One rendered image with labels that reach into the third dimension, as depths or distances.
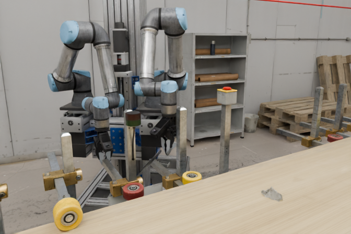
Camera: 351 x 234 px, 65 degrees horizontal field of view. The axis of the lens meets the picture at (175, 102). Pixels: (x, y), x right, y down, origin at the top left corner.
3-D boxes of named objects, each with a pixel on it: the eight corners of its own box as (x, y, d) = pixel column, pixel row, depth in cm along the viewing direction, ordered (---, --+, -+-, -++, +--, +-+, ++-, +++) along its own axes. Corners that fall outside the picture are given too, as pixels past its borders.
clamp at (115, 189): (109, 191, 119) (109, 181, 118) (139, 184, 126) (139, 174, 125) (114, 198, 114) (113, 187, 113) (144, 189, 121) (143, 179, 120)
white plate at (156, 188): (108, 217, 122) (107, 196, 119) (162, 200, 134) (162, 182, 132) (109, 218, 121) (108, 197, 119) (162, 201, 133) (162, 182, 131)
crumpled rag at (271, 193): (257, 190, 105) (257, 184, 105) (272, 188, 107) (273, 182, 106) (270, 203, 97) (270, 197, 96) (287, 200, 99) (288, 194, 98)
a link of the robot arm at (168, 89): (177, 80, 134) (176, 82, 126) (177, 102, 137) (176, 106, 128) (161, 79, 135) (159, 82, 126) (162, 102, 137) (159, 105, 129)
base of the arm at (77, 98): (77, 101, 195) (76, 87, 193) (98, 101, 194) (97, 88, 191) (67, 106, 180) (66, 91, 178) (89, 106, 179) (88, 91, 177)
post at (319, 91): (307, 158, 184) (315, 86, 174) (311, 156, 186) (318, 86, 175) (312, 160, 181) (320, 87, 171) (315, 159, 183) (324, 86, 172)
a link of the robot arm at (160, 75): (148, 89, 186) (147, 69, 183) (167, 89, 185) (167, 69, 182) (144, 92, 174) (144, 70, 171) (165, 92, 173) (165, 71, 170)
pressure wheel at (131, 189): (120, 210, 110) (119, 184, 108) (139, 205, 114) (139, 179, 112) (128, 221, 103) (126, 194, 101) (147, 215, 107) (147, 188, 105)
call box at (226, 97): (216, 104, 140) (217, 89, 138) (227, 102, 143) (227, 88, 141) (225, 106, 134) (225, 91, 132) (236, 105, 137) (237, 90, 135)
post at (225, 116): (217, 184, 149) (220, 103, 139) (224, 182, 151) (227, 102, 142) (222, 188, 145) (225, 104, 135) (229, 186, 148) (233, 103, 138)
